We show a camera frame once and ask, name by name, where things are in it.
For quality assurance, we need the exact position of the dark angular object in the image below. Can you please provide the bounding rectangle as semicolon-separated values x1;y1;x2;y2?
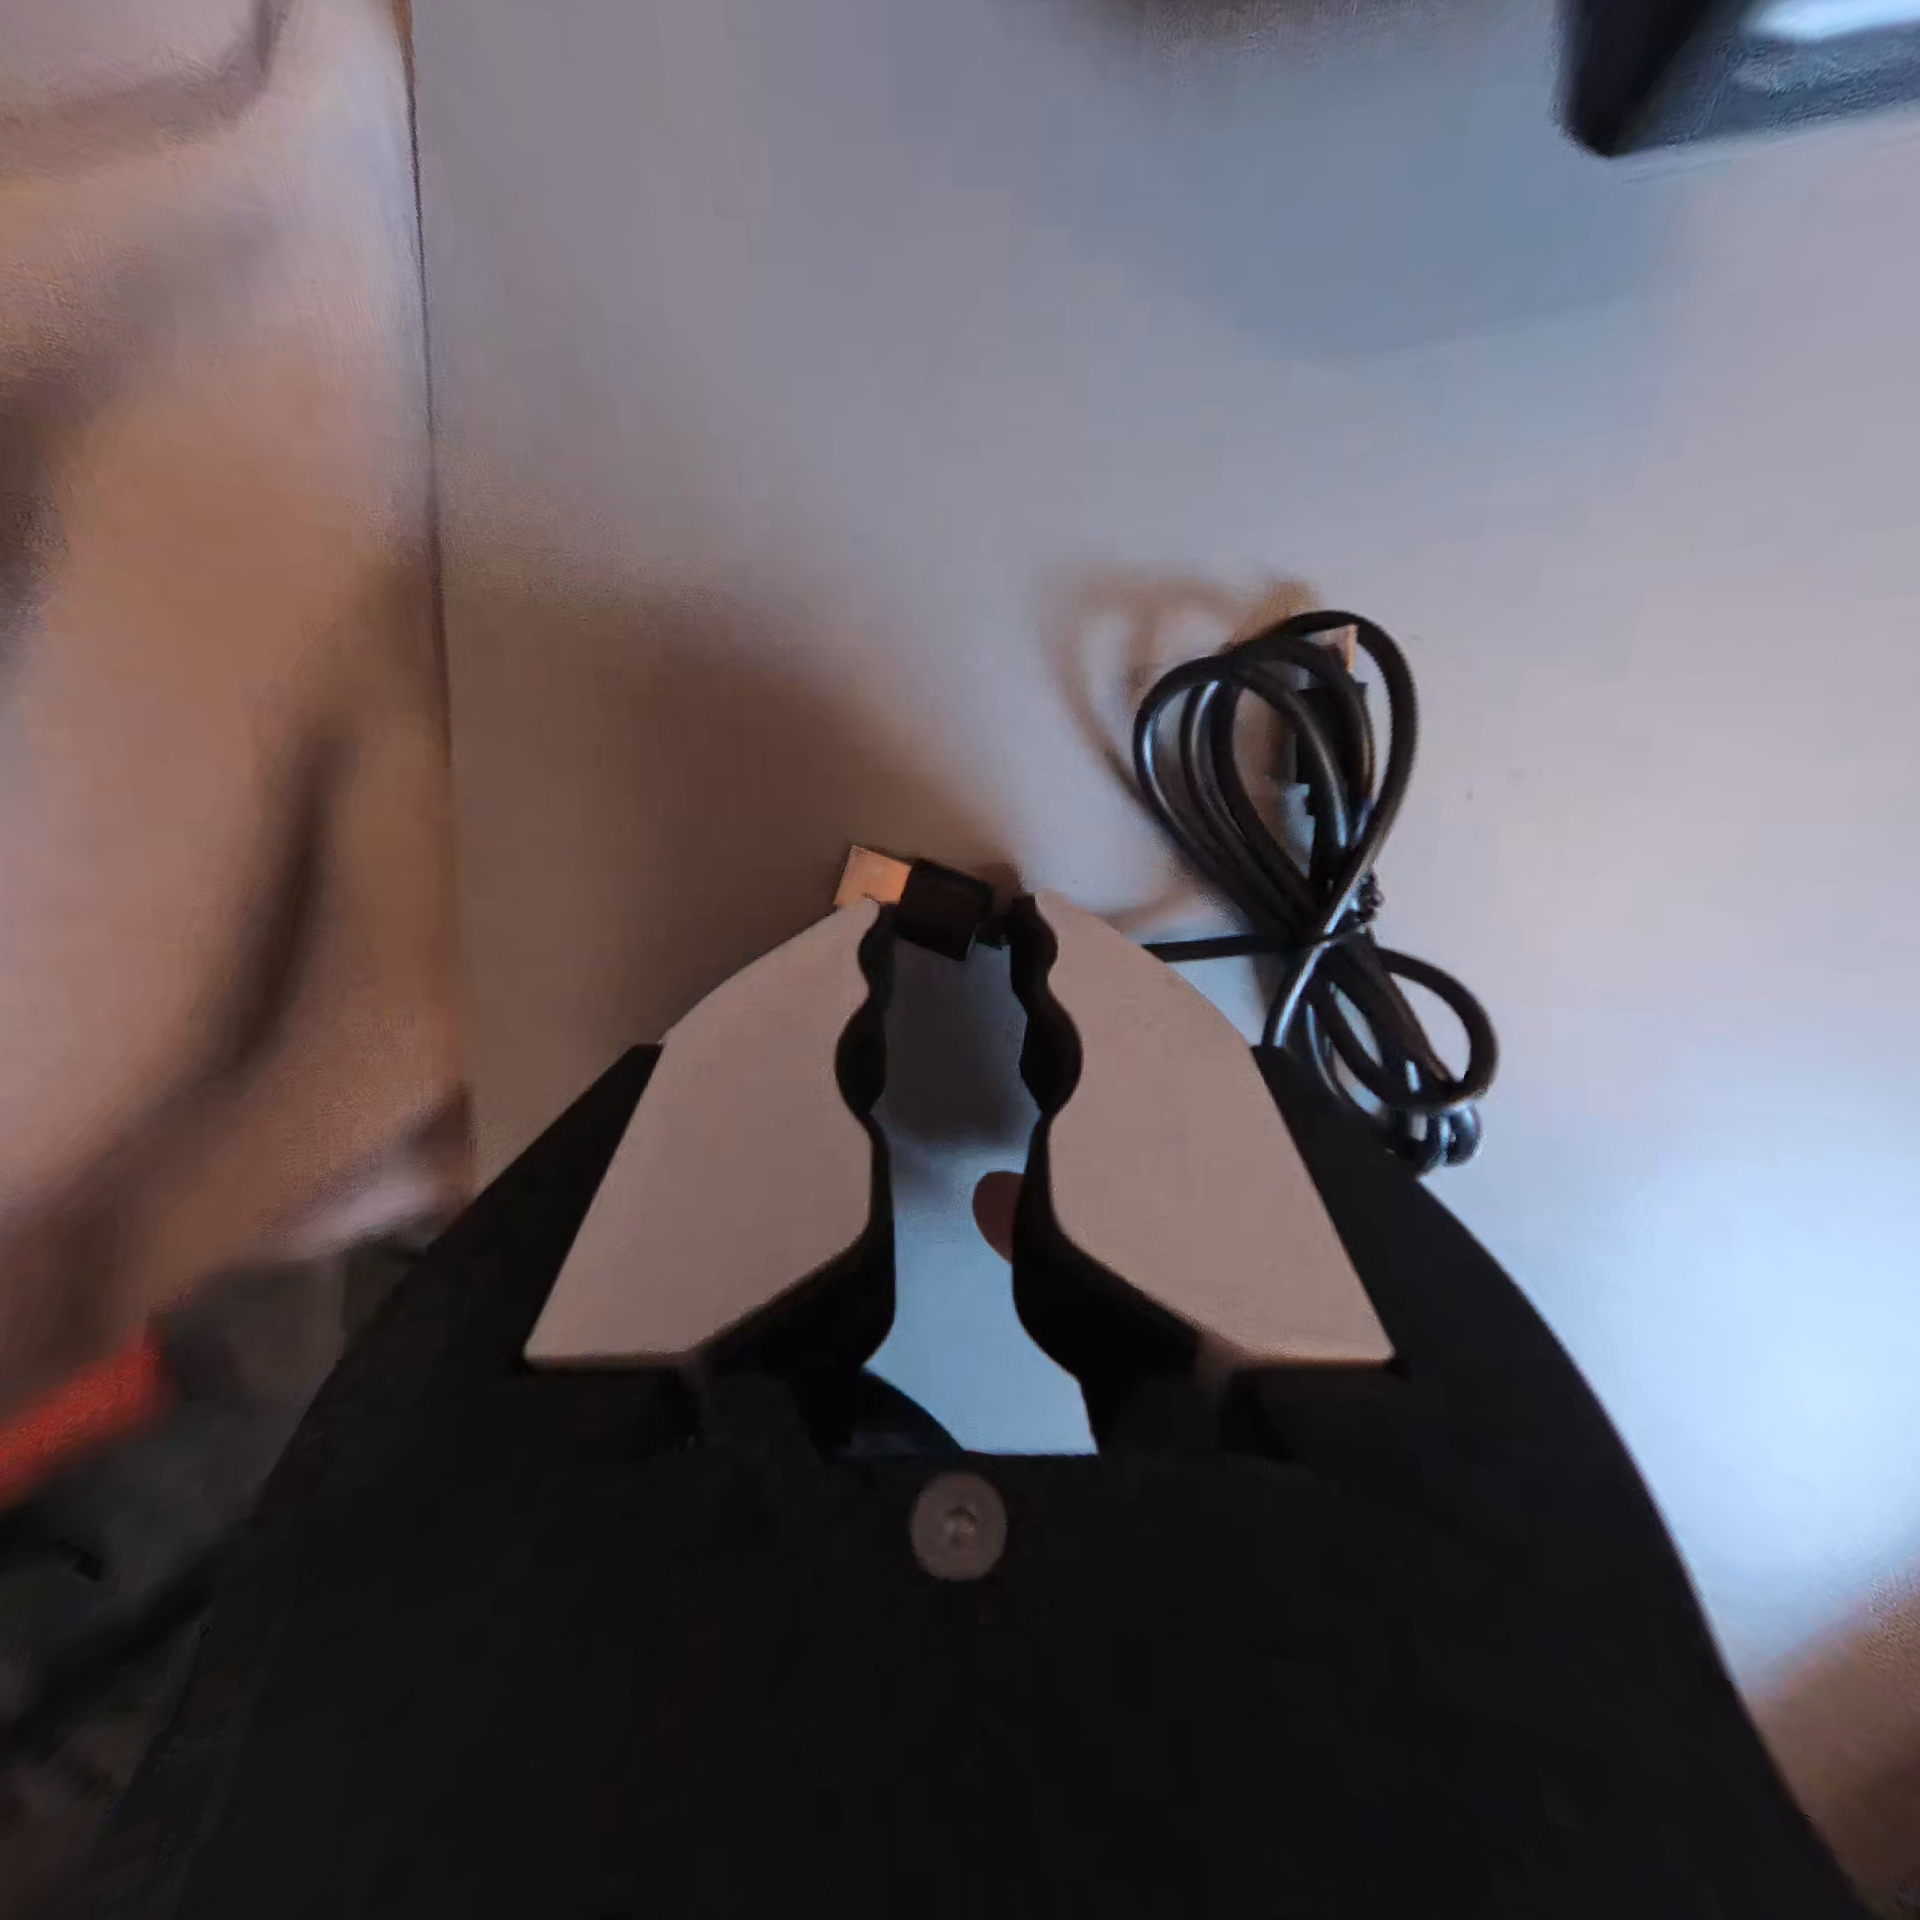
1552;0;1920;160

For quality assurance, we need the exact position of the black usb cable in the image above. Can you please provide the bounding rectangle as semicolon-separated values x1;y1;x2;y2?
832;609;1501;1183

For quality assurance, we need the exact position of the orange object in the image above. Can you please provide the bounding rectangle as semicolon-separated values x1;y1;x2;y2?
0;1334;169;1507

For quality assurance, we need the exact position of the person's beige clothing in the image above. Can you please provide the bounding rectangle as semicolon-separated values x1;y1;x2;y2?
0;0;474;1443

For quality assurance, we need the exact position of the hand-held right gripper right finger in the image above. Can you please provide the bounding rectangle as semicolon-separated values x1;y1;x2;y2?
1009;891;1396;1451

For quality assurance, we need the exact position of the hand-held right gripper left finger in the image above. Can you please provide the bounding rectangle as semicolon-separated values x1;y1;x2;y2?
524;903;900;1450

